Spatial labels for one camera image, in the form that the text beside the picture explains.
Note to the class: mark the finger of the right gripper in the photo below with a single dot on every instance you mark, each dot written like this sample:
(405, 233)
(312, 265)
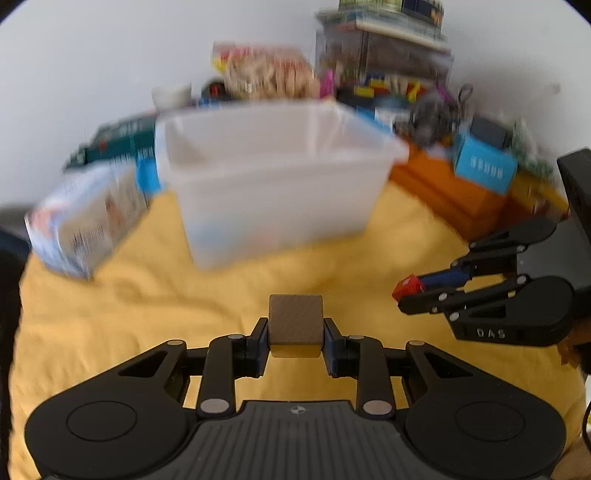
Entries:
(521, 311)
(495, 254)

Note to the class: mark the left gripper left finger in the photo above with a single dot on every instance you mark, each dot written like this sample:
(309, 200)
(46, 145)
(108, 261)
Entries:
(225, 360)

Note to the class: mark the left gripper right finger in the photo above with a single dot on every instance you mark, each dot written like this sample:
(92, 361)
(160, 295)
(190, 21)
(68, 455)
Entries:
(370, 363)

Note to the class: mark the wooden cube block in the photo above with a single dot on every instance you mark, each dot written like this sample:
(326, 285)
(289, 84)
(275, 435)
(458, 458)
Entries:
(296, 325)

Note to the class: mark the red cube block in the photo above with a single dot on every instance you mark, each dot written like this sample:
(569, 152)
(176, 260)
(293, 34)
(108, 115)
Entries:
(411, 285)

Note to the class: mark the person hand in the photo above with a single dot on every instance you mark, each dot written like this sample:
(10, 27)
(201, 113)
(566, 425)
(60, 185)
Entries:
(567, 348)

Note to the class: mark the yellow cloth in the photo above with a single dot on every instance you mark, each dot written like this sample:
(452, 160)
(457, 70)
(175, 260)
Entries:
(150, 291)

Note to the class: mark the light blue box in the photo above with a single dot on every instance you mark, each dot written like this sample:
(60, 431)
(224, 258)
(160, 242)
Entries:
(483, 164)

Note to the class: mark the black power bank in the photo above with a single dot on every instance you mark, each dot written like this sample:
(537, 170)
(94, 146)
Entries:
(490, 132)

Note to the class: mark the orange box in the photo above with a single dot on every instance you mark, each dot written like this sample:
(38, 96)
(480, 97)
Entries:
(471, 210)

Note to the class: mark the translucent white plastic bin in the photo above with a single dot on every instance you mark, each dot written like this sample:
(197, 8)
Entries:
(253, 178)

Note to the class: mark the baby wipes pack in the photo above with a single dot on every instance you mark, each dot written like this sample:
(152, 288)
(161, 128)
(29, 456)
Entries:
(79, 225)

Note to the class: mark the clear box of toy blocks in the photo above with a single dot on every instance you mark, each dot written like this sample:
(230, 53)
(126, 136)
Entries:
(372, 65)

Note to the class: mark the dark blue bag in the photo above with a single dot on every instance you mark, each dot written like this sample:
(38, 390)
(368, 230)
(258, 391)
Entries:
(14, 253)

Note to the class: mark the dark green box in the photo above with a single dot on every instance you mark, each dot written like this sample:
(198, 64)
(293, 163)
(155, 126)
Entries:
(128, 139)

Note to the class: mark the white bowl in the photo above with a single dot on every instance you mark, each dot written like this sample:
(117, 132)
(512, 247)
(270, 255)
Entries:
(171, 97)

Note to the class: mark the snack bag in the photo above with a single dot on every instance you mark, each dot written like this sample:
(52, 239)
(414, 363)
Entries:
(265, 72)

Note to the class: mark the blue bin handle clip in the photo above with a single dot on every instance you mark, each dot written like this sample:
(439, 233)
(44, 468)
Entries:
(147, 177)

